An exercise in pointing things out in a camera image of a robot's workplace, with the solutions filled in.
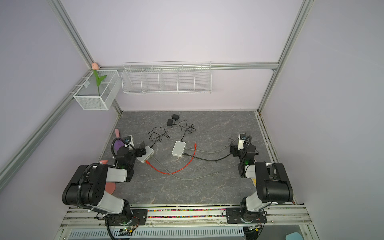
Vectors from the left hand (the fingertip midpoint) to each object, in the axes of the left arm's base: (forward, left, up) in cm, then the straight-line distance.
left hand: (136, 143), depth 93 cm
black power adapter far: (+27, -23, -7) cm, 36 cm away
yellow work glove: (-36, -56, +27) cm, 72 cm away
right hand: (-3, -65, -1) cm, 65 cm away
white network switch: (-2, -26, -6) cm, 26 cm away
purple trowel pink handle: (+5, +15, -6) cm, 16 cm away
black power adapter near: (+21, -19, -7) cm, 29 cm away
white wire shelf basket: (+36, -22, +22) cm, 48 cm away
